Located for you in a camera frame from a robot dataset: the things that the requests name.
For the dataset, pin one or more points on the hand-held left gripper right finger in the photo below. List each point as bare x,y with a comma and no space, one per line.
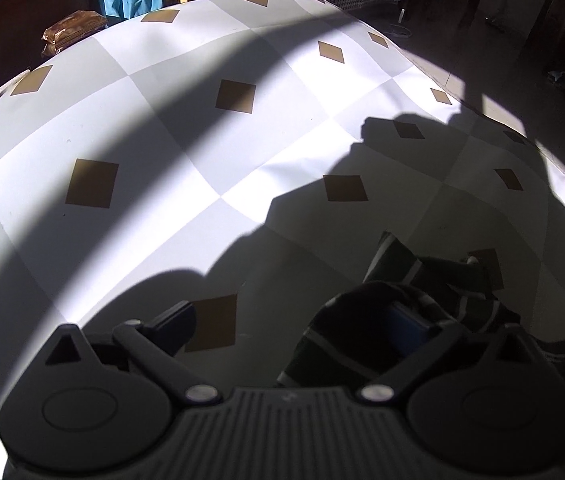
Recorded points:
407,322

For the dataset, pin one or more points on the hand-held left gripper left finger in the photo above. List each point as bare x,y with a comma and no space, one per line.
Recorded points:
177,325

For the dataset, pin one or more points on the green striped shirt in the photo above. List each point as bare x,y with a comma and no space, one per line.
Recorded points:
342,340

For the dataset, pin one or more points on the crumpled plastic bag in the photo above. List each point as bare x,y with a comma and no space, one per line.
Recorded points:
560,76

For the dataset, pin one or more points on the brown snack wrapper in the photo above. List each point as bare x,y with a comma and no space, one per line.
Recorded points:
72,32

